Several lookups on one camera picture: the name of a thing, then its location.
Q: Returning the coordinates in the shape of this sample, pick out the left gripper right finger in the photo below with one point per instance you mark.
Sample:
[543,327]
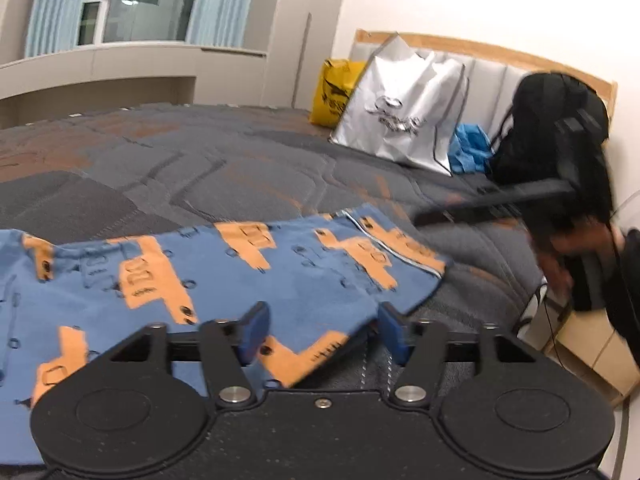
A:
[497,402]

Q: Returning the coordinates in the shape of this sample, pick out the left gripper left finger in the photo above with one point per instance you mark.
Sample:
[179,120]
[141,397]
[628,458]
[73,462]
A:
[148,400]

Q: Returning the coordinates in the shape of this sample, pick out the blue orange patterned pants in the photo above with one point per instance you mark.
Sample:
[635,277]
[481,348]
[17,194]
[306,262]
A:
[322,277]

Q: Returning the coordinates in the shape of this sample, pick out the person's right hand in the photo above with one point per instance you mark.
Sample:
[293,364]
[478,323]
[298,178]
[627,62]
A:
[549,255]

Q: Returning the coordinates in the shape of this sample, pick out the black backpack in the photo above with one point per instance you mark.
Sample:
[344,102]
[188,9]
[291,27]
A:
[554,129]

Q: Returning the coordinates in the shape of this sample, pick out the blue crumpled cloth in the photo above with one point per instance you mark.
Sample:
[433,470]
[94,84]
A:
[469,150]

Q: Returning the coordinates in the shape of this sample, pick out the wooden padded headboard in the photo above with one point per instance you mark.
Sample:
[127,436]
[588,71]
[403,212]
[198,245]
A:
[494,73]

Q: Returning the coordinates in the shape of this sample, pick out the white shopping bag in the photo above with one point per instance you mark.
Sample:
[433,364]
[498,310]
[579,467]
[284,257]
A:
[405,107]

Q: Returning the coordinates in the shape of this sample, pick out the grey orange quilted mattress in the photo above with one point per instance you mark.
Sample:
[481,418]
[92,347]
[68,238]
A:
[159,166]

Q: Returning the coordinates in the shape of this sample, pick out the yellow shopping bag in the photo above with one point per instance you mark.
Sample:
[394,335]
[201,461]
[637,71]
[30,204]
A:
[337,79]

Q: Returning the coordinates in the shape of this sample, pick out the right beige wardrobe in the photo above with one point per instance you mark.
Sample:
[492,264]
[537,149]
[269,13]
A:
[294,38]

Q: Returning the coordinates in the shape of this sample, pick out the beige window desk unit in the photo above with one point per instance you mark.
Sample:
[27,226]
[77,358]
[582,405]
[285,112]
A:
[123,75]

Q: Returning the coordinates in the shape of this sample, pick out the left blue curtain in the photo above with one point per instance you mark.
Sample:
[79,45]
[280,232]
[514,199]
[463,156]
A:
[53,26]

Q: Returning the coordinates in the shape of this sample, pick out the blue curtain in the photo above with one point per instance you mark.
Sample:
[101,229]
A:
[218,23]
[53,26]

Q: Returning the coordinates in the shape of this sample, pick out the right blue curtain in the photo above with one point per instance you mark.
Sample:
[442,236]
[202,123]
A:
[218,23]

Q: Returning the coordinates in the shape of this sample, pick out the open brown window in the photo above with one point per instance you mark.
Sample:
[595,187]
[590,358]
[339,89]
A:
[108,21]

